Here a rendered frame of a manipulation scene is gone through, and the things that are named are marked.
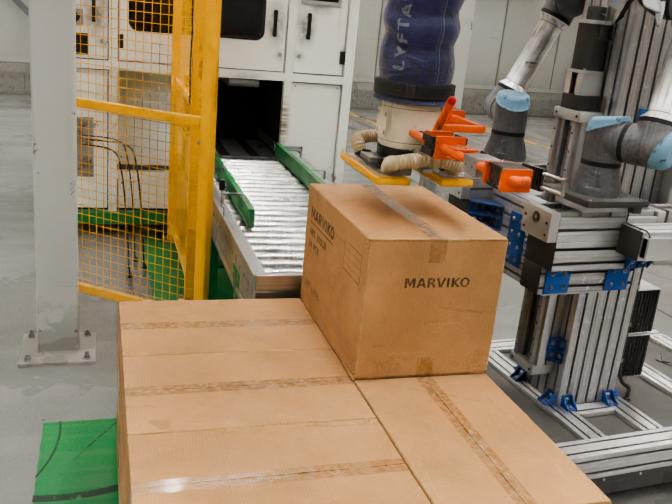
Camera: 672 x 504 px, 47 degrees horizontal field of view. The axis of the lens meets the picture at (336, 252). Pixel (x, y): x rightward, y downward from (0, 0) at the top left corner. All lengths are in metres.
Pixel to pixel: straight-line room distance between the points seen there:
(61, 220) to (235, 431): 1.63
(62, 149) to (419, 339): 1.67
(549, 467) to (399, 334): 0.52
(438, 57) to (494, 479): 1.09
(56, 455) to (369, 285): 1.29
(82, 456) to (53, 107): 1.30
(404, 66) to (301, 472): 1.09
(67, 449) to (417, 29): 1.77
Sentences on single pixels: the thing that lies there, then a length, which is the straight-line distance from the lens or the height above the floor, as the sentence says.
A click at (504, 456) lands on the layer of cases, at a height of 0.54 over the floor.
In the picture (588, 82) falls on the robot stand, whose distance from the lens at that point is 2.62.
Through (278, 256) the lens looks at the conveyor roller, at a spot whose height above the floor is 0.54.
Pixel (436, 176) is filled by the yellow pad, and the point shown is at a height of 1.07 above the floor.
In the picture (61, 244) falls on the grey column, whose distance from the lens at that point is 3.28.
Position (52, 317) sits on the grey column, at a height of 0.17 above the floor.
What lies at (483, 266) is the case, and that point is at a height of 0.87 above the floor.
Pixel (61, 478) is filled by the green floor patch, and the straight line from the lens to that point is 2.68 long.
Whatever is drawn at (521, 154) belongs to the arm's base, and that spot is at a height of 1.07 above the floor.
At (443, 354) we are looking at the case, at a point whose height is 0.61.
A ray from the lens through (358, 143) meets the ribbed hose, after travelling 2.34.
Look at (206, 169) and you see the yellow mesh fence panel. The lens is 3.27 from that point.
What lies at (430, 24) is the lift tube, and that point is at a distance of 2.13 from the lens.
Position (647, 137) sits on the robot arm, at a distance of 2.33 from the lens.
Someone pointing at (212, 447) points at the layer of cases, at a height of 0.54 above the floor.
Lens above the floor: 1.50
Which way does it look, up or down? 18 degrees down
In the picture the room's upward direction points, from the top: 6 degrees clockwise
